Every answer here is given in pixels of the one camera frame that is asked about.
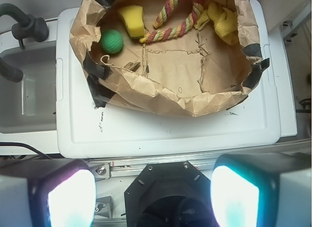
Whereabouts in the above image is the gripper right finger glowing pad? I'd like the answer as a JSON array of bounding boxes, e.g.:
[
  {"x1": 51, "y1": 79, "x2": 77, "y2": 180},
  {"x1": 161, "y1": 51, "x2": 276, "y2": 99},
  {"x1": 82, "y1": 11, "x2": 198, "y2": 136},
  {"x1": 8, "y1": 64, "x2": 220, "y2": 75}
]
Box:
[{"x1": 210, "y1": 152, "x2": 312, "y2": 227}]

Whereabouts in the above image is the green dimpled ball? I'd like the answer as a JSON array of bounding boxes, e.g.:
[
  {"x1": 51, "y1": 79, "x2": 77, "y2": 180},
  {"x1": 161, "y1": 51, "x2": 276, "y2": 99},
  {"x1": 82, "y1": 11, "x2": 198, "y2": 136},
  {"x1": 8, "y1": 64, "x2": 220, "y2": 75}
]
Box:
[{"x1": 100, "y1": 29, "x2": 123, "y2": 54}]

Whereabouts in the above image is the multicolour rope toy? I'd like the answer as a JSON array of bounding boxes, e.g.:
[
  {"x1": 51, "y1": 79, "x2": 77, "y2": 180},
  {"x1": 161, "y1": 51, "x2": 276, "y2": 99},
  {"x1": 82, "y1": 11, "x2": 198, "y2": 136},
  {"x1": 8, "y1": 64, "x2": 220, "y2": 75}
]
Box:
[{"x1": 139, "y1": 0, "x2": 204, "y2": 44}]

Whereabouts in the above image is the yellow sponge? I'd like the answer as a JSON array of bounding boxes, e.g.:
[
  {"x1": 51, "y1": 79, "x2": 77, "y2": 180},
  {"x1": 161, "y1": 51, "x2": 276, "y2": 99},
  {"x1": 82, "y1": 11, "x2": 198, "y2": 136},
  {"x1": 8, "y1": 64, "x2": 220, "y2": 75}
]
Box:
[{"x1": 117, "y1": 5, "x2": 145, "y2": 39}]

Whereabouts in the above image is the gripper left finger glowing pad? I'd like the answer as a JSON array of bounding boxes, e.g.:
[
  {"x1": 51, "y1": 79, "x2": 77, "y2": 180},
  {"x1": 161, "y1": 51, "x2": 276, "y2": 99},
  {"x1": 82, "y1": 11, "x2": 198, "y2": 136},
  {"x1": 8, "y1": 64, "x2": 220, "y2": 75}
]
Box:
[{"x1": 0, "y1": 159, "x2": 96, "y2": 227}]

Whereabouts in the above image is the aluminium rail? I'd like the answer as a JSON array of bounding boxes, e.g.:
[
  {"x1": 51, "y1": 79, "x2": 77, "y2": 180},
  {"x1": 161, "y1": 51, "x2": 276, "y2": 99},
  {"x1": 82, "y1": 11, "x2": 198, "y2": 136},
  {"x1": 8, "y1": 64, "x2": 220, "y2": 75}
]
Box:
[{"x1": 87, "y1": 138, "x2": 312, "y2": 180}]

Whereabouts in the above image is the brown paper bag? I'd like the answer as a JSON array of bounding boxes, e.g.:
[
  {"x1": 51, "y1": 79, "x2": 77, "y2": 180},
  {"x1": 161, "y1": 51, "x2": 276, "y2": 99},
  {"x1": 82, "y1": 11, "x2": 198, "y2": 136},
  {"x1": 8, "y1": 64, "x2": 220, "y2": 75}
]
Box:
[{"x1": 70, "y1": 0, "x2": 270, "y2": 117}]

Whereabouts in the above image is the black octagonal mount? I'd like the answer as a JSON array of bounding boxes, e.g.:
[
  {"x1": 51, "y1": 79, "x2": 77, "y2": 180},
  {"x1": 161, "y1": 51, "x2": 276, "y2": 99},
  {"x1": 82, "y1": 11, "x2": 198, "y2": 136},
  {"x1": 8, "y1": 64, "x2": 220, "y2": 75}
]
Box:
[{"x1": 124, "y1": 161, "x2": 219, "y2": 227}]

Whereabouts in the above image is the black cable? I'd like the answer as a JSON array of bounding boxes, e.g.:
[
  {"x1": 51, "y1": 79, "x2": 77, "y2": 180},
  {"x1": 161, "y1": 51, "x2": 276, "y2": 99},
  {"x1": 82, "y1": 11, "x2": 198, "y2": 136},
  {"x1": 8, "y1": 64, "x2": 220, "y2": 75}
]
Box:
[{"x1": 0, "y1": 142, "x2": 53, "y2": 160}]

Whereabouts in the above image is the white plastic bin lid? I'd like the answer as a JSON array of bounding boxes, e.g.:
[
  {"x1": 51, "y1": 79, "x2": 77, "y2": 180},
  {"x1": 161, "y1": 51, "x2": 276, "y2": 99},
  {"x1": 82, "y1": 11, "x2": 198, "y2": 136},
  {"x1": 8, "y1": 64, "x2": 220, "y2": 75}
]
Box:
[{"x1": 56, "y1": 8, "x2": 281, "y2": 158}]

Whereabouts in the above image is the grey sink basin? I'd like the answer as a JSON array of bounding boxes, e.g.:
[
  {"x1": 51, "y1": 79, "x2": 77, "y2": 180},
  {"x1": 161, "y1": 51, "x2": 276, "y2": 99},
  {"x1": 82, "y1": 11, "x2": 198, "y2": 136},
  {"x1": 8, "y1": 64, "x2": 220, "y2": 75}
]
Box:
[{"x1": 0, "y1": 41, "x2": 56, "y2": 134}]

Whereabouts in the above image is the yellow cloth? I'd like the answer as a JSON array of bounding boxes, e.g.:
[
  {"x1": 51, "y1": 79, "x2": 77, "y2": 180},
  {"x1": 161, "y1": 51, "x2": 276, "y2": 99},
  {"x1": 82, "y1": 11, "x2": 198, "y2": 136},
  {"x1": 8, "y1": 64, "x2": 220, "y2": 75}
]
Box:
[{"x1": 194, "y1": 1, "x2": 239, "y2": 45}]

